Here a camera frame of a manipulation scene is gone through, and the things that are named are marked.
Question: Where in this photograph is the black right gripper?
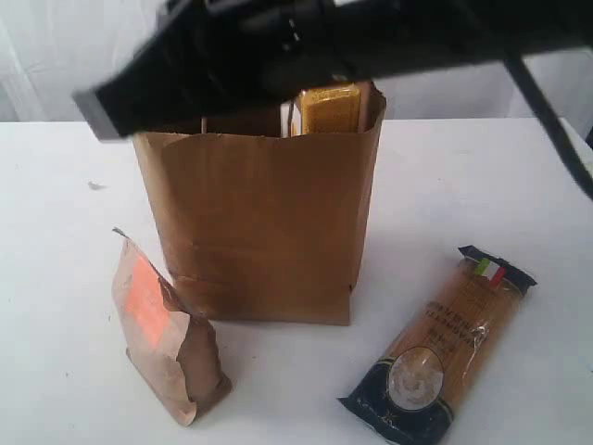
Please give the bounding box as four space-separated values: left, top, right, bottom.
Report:
72 1 369 141

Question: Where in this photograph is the orange juice bottle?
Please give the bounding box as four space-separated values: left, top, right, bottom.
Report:
281 83 369 137

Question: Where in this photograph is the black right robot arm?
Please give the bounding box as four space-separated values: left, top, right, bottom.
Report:
73 0 592 141

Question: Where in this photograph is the brown paper shopping bag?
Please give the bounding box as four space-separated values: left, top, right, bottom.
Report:
133 84 386 325

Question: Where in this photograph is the small grey paper scrap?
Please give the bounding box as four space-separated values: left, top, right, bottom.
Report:
87 181 107 191

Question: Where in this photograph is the kraft coffee pouch orange label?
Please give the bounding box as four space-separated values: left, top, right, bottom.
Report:
112 228 232 426

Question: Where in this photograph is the spaghetti pack dark wrapper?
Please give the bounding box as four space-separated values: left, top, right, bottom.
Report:
340 245 536 444

